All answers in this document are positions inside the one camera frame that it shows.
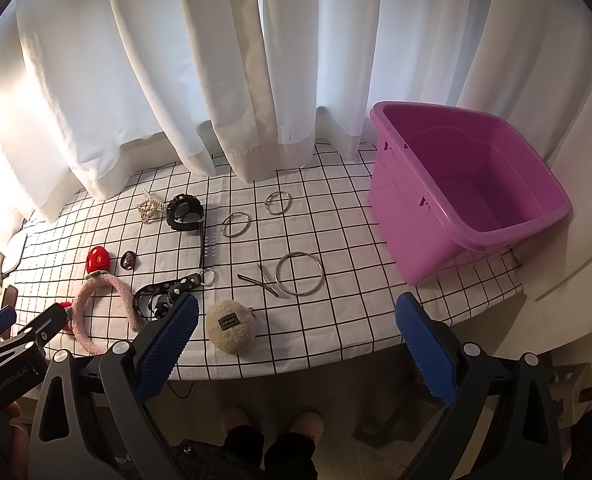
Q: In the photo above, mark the person's left hand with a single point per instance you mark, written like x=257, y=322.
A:
x=16, y=450

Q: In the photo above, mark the white curtain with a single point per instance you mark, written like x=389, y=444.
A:
x=84, y=81

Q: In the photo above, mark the black polka dot bow clip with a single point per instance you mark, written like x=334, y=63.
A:
x=154, y=301

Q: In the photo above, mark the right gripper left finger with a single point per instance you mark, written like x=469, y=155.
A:
x=92, y=422

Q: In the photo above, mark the silver double ring bangle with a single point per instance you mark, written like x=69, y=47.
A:
x=278, y=203

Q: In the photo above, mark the black hair comb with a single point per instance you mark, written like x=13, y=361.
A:
x=204, y=247

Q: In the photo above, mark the white remote control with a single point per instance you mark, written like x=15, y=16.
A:
x=13, y=253

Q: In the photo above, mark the dark bobby pins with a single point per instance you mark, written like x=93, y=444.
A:
x=265, y=281

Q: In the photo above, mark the pink fluffy strawberry headband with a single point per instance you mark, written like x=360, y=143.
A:
x=103, y=307

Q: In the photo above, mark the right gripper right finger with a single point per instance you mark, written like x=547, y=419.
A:
x=522, y=440

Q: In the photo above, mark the red heart ornament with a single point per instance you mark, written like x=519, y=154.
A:
x=98, y=259

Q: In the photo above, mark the large silver bangle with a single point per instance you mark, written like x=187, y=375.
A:
x=299, y=274

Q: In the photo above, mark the white black grid tablecloth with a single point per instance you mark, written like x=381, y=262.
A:
x=330, y=217

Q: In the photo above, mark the pearl gold hair claw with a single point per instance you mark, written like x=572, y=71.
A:
x=151, y=208

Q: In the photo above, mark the beige fluffy round pouch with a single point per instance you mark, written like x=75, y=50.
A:
x=230, y=326

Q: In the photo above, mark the purple plastic basket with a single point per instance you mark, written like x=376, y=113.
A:
x=448, y=180

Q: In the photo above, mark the black digital wristwatch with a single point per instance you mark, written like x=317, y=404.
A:
x=185, y=213

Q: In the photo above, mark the thin silver bangle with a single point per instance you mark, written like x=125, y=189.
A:
x=236, y=224

